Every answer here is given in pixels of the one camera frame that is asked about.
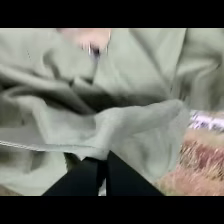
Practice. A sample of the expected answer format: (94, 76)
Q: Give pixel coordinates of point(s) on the olive long-sleeved shirt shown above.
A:
(133, 76)

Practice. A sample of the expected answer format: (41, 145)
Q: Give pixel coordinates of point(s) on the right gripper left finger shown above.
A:
(83, 178)

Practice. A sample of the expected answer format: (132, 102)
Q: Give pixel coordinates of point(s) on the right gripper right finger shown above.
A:
(128, 180)

